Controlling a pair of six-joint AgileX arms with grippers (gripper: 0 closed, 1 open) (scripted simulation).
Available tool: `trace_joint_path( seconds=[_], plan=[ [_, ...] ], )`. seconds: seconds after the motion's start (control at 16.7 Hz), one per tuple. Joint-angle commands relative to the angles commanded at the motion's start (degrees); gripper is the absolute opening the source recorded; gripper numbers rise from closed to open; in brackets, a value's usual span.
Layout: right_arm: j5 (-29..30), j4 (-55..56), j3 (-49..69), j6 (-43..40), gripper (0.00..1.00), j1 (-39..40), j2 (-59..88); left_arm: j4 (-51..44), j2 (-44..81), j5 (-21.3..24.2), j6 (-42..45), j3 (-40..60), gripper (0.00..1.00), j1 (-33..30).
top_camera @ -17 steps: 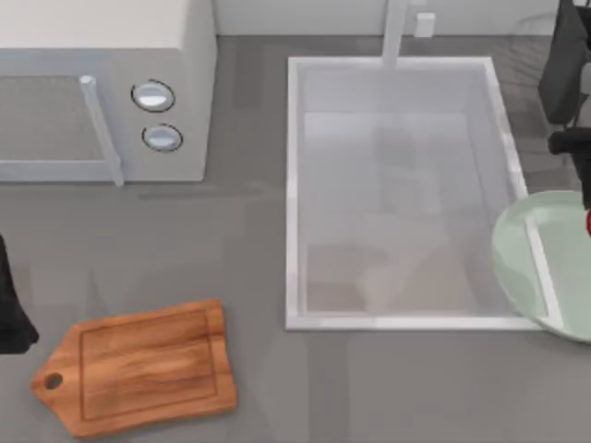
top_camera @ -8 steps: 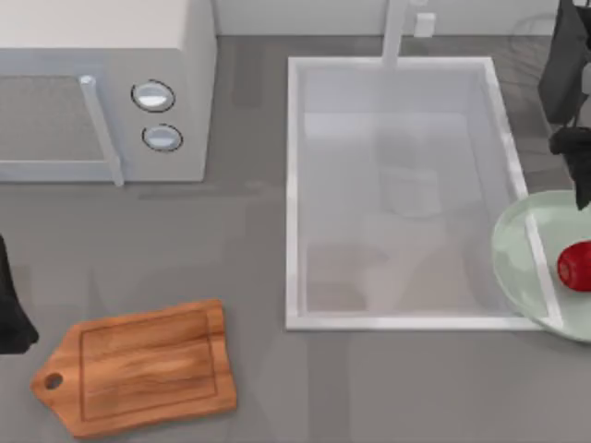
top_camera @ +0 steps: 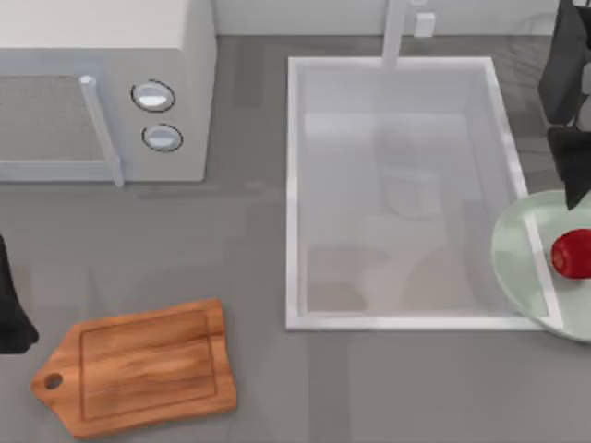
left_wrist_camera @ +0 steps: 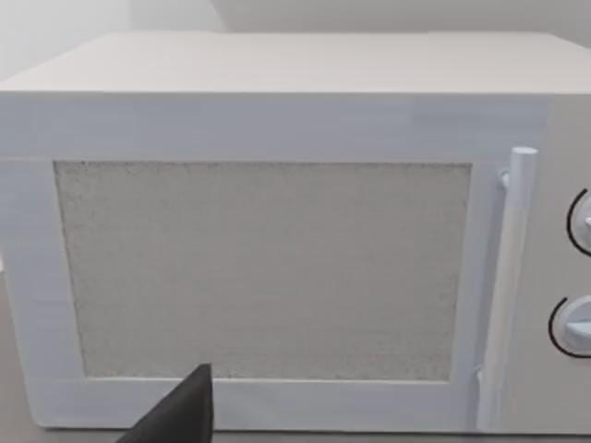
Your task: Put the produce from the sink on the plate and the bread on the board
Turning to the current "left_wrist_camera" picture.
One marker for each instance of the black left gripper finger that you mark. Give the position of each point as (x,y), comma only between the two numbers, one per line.
(187,412)

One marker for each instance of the pale microwave door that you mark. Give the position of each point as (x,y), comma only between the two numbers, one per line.
(258,272)

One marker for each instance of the pale microwave oven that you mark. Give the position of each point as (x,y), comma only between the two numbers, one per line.
(295,69)

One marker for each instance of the white microwave knob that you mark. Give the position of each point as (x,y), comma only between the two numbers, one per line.
(575,327)
(584,226)

